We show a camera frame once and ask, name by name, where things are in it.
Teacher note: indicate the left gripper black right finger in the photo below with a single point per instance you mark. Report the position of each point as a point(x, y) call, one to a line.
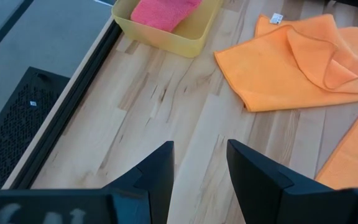
point(259, 193)

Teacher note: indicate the pink microfiber towel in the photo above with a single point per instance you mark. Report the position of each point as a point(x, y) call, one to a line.
point(163, 14)

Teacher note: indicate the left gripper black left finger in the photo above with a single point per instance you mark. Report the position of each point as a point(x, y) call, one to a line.
point(154, 186)

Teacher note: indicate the black perforated panel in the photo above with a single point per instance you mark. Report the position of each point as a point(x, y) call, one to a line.
point(11, 130)

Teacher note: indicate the orange microfiber towel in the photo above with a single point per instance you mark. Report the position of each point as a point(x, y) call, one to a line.
point(353, 155)
point(269, 71)

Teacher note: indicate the black aluminium frame rail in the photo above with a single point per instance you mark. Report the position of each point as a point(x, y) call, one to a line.
point(79, 93)

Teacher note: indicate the yellow plastic bin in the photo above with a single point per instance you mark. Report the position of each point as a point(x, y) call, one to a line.
point(182, 42)

